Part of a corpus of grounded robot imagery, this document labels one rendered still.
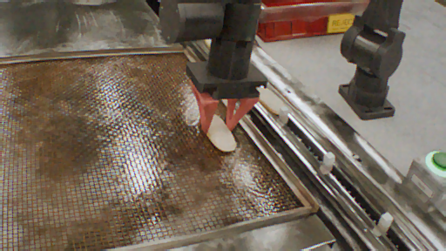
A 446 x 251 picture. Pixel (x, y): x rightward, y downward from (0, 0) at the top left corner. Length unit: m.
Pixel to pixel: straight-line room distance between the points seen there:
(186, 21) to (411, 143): 0.50
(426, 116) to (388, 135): 0.14
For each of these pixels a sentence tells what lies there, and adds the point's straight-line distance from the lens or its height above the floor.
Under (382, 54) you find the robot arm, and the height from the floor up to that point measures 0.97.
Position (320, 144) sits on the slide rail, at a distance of 0.64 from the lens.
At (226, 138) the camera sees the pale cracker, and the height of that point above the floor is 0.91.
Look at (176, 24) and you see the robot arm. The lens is 0.43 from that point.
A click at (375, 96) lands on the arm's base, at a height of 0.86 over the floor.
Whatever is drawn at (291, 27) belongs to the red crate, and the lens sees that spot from 1.06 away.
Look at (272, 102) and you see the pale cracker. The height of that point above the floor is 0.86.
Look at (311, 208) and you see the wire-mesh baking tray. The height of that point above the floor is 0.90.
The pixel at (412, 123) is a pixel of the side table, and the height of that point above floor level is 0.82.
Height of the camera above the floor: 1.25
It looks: 37 degrees down
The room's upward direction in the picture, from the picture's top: straight up
